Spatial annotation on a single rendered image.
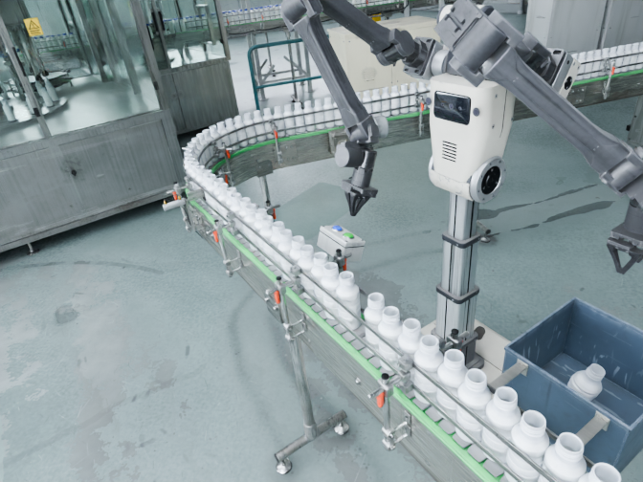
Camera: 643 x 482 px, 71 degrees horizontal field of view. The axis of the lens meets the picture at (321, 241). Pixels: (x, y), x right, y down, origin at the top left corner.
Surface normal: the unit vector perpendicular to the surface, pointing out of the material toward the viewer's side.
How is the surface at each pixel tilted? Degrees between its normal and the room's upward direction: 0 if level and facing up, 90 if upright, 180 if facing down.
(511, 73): 94
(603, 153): 94
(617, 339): 90
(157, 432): 0
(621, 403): 0
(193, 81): 90
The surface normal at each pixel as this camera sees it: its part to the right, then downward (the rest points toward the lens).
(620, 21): 0.27, 0.48
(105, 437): -0.10, -0.85
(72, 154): 0.56, 0.39
